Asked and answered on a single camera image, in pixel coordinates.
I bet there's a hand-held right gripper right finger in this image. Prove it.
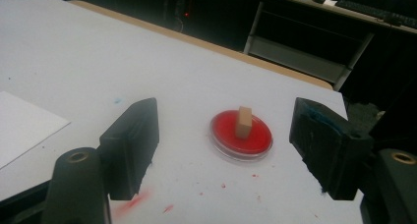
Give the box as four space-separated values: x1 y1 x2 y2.
288 96 376 201

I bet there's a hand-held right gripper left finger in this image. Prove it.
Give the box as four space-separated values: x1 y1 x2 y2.
98 97 160 201

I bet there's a round red ink pad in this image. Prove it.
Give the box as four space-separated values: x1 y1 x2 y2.
208 109 274 162

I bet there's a wooden stamp block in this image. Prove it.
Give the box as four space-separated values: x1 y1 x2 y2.
234 105 254 140

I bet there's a white paper sheet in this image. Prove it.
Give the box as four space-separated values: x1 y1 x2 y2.
0 90 72 170

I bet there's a wooden desk with dark underside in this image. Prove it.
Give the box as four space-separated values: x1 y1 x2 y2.
245 0 417 35

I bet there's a black keyboard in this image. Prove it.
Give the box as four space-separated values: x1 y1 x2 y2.
334 0 417 29

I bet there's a grey metal shelf frame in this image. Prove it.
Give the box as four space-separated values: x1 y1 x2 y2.
243 1 376 91

